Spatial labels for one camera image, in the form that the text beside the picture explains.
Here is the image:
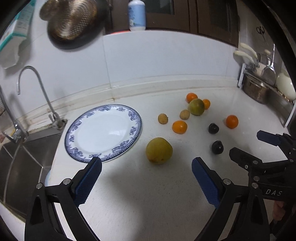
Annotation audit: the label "dark plum front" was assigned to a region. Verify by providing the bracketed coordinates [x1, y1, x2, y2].
[211, 141, 224, 155]

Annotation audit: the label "dark plum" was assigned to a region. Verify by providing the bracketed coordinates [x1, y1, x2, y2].
[208, 123, 219, 135]
[211, 141, 224, 155]

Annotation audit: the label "large orange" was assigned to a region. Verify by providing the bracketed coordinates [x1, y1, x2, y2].
[226, 115, 239, 129]

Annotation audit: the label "green apple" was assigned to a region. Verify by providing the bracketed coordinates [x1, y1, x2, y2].
[188, 98, 205, 116]

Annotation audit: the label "brown kiwi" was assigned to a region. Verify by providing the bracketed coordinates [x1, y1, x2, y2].
[180, 109, 190, 120]
[158, 113, 168, 125]

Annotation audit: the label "yellow pear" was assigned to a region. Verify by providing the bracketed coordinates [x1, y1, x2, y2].
[145, 137, 173, 165]

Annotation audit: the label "large kitchen faucet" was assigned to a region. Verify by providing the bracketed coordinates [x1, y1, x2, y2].
[1, 88, 29, 144]

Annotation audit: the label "person hand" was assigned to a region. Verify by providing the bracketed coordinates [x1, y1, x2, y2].
[273, 201, 285, 221]

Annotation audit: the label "metal dish rack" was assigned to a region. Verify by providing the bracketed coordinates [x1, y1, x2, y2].
[237, 63, 295, 128]

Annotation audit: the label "steel cooking pot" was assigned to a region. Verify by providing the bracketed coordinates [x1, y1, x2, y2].
[242, 75, 270, 104]

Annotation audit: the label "white ceramic jug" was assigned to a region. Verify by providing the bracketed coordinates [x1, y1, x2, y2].
[276, 70, 296, 101]

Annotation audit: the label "stainless steel sink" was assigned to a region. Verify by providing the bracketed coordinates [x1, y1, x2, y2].
[1, 132, 62, 220]

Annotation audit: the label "steel spatula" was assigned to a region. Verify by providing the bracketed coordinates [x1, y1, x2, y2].
[262, 44, 276, 86]

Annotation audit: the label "small orange beside apple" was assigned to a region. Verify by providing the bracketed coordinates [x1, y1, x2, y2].
[203, 99, 211, 110]

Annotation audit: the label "small gooseneck faucet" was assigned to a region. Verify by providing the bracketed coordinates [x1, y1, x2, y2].
[16, 65, 68, 130]

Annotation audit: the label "black scissors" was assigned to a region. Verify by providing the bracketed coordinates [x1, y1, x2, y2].
[256, 26, 266, 42]

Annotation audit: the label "blue white porcelain plate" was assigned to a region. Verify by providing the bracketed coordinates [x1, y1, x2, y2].
[64, 104, 142, 163]

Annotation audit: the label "blue soap pump bottle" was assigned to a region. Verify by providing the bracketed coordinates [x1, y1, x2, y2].
[128, 1, 147, 31]

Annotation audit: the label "teal tissue box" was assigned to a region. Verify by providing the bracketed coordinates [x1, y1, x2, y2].
[0, 0, 37, 53]

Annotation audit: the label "brass strainer ladle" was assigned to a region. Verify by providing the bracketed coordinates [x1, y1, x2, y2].
[39, 0, 97, 40]

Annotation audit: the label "black frying pan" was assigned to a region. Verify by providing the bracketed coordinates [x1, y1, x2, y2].
[47, 1, 109, 50]

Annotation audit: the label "white handled knife lower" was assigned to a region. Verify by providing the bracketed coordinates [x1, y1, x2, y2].
[234, 50, 254, 65]

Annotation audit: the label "white handled knife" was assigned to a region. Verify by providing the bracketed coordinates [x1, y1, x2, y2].
[239, 42, 258, 59]
[234, 50, 254, 65]

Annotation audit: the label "white handled knife upper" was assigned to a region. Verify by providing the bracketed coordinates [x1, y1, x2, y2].
[239, 42, 258, 59]

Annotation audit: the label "dark wooden window frame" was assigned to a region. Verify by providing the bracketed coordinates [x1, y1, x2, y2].
[111, 0, 240, 47]

